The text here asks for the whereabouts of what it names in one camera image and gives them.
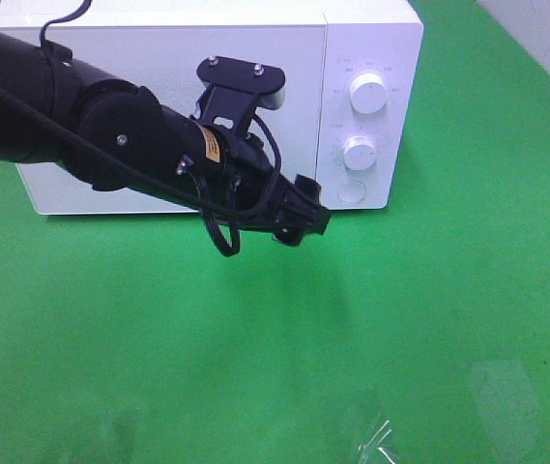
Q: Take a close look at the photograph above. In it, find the round white door release button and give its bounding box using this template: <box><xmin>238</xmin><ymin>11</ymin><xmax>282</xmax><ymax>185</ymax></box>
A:
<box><xmin>336</xmin><ymin>180</ymin><xmax>366</xmax><ymax>204</ymax></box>

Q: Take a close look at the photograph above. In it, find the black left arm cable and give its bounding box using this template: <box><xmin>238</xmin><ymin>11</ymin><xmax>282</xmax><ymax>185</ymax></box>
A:
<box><xmin>0</xmin><ymin>0</ymin><xmax>283</xmax><ymax>258</ymax></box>

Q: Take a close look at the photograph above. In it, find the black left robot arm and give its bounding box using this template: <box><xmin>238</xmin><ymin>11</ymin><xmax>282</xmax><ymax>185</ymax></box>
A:
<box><xmin>0</xmin><ymin>33</ymin><xmax>331</xmax><ymax>256</ymax></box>

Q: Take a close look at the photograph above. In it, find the white microwave door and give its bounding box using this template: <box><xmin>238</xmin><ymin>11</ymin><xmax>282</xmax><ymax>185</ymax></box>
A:
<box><xmin>18</xmin><ymin>26</ymin><xmax>325</xmax><ymax>215</ymax></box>

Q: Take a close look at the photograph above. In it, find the black left camera bracket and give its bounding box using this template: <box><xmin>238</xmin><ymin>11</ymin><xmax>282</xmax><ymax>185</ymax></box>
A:
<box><xmin>195</xmin><ymin>56</ymin><xmax>286</xmax><ymax>137</ymax></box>

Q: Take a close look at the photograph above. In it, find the white microwave knob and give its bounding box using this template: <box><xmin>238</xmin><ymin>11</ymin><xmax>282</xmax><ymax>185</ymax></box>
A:
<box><xmin>342</xmin><ymin>136</ymin><xmax>377</xmax><ymax>171</ymax></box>
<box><xmin>349</xmin><ymin>71</ymin><xmax>389</xmax><ymax>115</ymax></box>

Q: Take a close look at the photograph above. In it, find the green table mat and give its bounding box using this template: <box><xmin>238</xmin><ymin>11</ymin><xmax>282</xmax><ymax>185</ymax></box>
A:
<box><xmin>0</xmin><ymin>1</ymin><xmax>550</xmax><ymax>463</ymax></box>

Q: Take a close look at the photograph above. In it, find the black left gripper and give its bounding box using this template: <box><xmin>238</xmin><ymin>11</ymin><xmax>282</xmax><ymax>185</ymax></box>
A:
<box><xmin>201</xmin><ymin>137</ymin><xmax>331</xmax><ymax>246</ymax></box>

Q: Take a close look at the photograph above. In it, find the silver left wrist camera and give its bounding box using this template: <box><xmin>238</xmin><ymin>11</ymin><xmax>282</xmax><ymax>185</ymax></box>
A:
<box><xmin>258</xmin><ymin>87</ymin><xmax>285</xmax><ymax>110</ymax></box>

